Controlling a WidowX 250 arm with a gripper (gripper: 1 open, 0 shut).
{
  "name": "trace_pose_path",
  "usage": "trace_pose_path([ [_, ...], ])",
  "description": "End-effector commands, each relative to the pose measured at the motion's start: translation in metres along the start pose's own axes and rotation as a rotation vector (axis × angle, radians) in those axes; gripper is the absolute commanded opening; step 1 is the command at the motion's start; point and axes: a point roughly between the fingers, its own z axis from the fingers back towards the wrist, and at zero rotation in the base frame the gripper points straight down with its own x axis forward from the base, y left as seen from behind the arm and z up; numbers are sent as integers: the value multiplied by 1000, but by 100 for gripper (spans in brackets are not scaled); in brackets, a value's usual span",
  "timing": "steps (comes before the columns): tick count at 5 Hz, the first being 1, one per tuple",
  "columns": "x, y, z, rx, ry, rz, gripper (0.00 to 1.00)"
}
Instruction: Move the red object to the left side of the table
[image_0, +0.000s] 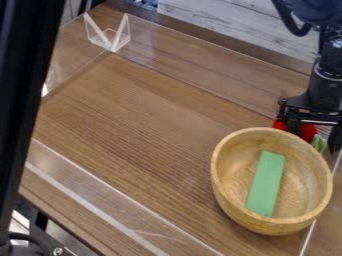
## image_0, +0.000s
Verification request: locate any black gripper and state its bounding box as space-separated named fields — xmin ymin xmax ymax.
xmin=276 ymin=94 xmax=342 ymax=154

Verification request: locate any red plush strawberry toy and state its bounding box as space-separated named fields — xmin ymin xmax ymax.
xmin=272 ymin=119 xmax=327 ymax=154

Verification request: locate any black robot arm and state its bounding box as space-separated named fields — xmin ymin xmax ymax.
xmin=271 ymin=0 xmax=342 ymax=154

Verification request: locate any wooden oval bowl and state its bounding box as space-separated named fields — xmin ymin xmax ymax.
xmin=210 ymin=127 xmax=332 ymax=236

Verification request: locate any green rectangular block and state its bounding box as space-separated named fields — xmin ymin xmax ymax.
xmin=244 ymin=150 xmax=286 ymax=217

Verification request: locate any clear acrylic tray wall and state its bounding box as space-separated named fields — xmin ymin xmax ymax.
xmin=20 ymin=141 xmax=223 ymax=256

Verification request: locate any clear acrylic corner bracket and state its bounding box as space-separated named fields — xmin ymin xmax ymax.
xmin=83 ymin=14 xmax=131 ymax=53

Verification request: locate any black table frame leg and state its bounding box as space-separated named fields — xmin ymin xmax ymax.
xmin=29 ymin=209 xmax=76 ymax=256

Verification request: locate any black foreground post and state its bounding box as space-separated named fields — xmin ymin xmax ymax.
xmin=0 ymin=0 xmax=65 ymax=248

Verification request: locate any black cable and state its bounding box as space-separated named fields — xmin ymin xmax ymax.
xmin=8 ymin=231 xmax=45 ymax=256

